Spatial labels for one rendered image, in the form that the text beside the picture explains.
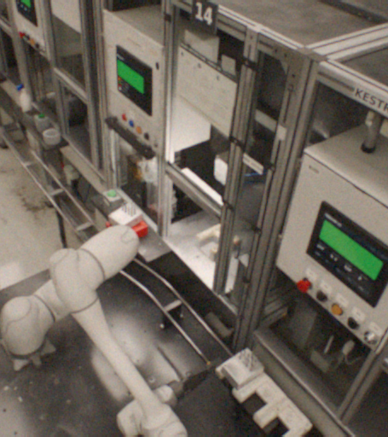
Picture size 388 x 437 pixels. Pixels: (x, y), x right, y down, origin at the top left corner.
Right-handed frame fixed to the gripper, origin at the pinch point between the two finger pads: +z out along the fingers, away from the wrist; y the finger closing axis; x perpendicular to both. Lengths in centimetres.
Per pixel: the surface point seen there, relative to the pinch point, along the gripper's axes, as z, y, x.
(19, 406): -65, -20, 38
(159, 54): 20, 92, 69
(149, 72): 19, 84, 73
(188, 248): 27, 3, 53
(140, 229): 12, 9, 72
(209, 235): 36, 9, 50
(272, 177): 20, 76, 8
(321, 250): 17, 68, -17
